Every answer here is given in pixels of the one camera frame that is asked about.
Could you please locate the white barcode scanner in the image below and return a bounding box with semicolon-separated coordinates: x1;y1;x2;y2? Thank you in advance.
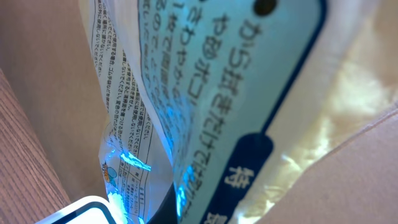
36;195;123;224

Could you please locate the yellow snack bag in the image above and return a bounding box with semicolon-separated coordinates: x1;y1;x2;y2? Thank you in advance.
79;0;397;223

